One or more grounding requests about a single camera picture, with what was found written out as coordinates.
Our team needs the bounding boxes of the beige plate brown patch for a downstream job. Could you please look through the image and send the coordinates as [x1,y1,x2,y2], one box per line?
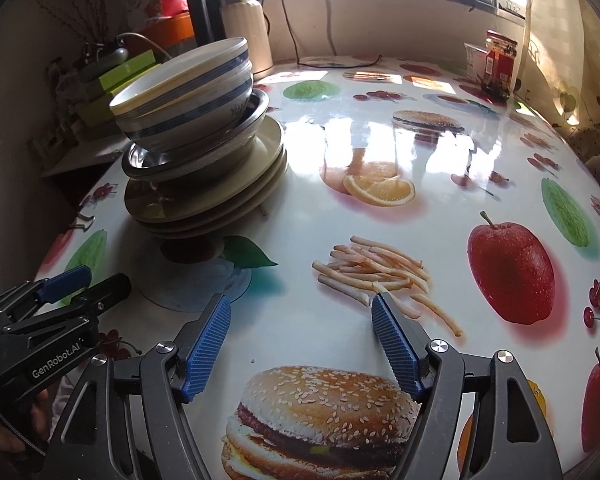
[124,148,287,240]
[124,116,283,224]

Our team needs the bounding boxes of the stainless steel bowl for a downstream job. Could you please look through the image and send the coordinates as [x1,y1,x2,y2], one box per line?
[121,89,269,183]

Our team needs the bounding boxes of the white bowl blue stripes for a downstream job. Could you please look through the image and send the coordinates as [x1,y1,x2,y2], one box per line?
[116,60,253,152]
[109,37,249,119]

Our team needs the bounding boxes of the white bowl blue stripes top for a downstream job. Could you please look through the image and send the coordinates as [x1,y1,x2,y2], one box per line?
[109,37,249,119]

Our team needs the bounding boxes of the beige plate bottom edge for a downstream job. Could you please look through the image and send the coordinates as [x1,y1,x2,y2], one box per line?
[144,152,287,240]

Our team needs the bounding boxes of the person's left hand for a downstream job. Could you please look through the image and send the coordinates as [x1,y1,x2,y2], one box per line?
[0,389,50,454]

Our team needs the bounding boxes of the grey oval device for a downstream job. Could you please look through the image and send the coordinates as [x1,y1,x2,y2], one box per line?
[79,48,129,84]

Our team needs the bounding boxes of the lime green box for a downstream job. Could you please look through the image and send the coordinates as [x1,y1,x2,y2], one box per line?
[94,50,155,91]

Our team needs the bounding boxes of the orange container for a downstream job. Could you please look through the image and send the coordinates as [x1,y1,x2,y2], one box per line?
[142,12,197,56]

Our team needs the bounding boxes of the cream electric kettle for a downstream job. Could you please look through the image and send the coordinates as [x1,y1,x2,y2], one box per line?
[187,0,274,81]

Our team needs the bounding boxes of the red sauce jar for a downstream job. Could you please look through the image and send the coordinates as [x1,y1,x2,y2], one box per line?
[482,30,518,101]

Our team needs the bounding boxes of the white cable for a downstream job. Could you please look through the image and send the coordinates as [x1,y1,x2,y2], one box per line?
[115,31,174,61]

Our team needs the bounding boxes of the black power cable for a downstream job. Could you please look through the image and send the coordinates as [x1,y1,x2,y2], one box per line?
[277,0,383,70]

